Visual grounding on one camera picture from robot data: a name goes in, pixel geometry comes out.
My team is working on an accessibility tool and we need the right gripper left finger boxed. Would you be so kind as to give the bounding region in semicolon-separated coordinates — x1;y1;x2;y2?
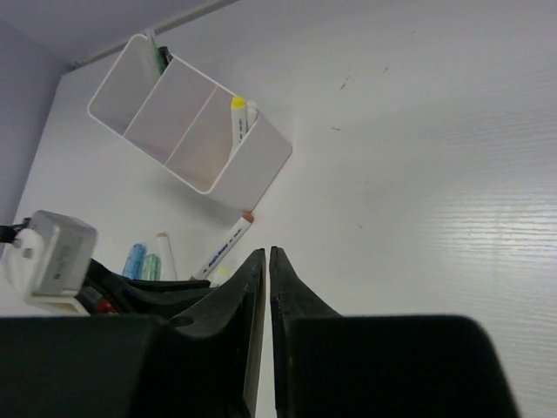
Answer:
1;249;266;417

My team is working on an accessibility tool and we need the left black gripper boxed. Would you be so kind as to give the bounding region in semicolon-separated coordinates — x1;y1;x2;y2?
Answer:
80;260;213;317

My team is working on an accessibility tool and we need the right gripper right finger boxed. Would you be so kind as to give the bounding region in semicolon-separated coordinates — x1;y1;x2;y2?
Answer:
269;246;520;417

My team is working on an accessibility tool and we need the green capsule eraser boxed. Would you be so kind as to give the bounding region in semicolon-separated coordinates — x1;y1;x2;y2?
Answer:
141;253;162;281

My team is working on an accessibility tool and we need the peach white marker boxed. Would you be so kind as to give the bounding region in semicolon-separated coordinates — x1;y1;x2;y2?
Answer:
157;233;178;281

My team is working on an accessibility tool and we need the brown white marker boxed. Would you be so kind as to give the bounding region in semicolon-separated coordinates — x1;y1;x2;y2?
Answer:
190;212;254;280

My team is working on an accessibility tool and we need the yellow capped white marker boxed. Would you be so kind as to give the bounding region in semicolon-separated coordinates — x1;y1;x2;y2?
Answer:
231;96;247;150

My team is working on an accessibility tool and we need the black pen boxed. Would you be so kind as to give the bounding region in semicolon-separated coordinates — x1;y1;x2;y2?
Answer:
158;46;173;72

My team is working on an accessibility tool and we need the blue capsule eraser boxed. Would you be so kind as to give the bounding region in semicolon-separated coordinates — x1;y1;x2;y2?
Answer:
122;243;147;280

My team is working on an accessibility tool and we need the pale yellow white marker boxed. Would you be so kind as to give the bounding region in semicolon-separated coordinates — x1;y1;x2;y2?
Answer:
213;266;232;285

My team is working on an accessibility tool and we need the white three-compartment organizer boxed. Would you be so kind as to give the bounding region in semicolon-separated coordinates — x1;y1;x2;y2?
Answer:
88;34;292;211

